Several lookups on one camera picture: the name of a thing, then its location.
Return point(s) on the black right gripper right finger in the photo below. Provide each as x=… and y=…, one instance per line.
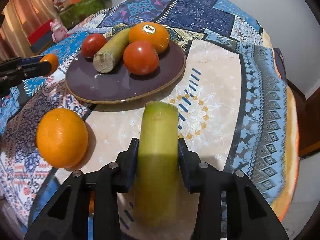
x=249, y=216

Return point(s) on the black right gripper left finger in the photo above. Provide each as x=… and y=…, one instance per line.
x=65, y=216

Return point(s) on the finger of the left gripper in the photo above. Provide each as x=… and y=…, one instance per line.
x=14, y=73
x=22, y=60

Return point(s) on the small mandarin orange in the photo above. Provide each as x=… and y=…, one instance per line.
x=53, y=60

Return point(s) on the green sugarcane piece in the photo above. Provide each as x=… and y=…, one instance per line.
x=157, y=176

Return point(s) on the red and blue box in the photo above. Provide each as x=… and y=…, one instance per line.
x=41, y=38

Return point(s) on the pink plush toy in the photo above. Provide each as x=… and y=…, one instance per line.
x=59, y=32

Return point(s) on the orange curtain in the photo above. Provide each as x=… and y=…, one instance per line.
x=22, y=18

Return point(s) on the green storage box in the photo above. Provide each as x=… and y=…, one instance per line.
x=77, y=12

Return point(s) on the small red tomato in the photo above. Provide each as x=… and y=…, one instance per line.
x=92, y=44

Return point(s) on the large loose orange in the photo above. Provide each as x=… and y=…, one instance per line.
x=62, y=138

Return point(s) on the orange blanket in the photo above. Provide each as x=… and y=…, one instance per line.
x=281, y=204

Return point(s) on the sugarcane piece on plate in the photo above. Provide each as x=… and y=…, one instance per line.
x=108, y=56

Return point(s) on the dark purple round plate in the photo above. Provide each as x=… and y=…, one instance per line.
x=88, y=85

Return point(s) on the blue patchwork bedspread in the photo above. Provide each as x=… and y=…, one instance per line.
x=231, y=102

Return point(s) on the large red tomato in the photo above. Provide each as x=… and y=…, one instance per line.
x=140, y=58

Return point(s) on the orange with sticker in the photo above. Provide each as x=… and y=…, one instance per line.
x=154, y=33

